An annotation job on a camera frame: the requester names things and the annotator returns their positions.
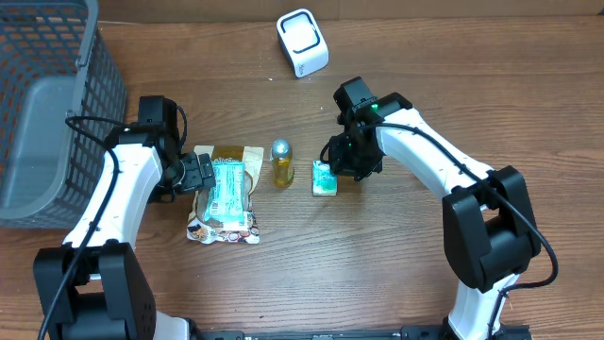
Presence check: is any teal Kleenex tissue pack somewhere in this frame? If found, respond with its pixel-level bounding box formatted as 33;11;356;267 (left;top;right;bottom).
312;160;338;196

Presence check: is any mint green wet wipes pack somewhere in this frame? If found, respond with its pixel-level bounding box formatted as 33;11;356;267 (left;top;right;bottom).
203;161;246;230

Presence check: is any yellow oil bottle silver cap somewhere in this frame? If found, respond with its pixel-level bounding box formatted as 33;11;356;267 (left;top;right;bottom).
270;139;294;188

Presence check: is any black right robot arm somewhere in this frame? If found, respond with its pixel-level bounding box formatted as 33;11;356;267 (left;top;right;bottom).
321;88;542;339

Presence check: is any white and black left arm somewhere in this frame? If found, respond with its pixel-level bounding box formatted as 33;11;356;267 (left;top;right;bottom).
33;123;215;339

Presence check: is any white barcode scanner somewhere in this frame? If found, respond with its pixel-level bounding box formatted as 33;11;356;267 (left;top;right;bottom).
276;8;329;78

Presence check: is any dark grey plastic basket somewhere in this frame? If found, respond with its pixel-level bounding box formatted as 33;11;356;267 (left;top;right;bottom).
1;0;127;229

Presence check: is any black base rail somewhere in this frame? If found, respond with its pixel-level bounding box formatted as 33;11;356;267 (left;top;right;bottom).
194;325;455;340

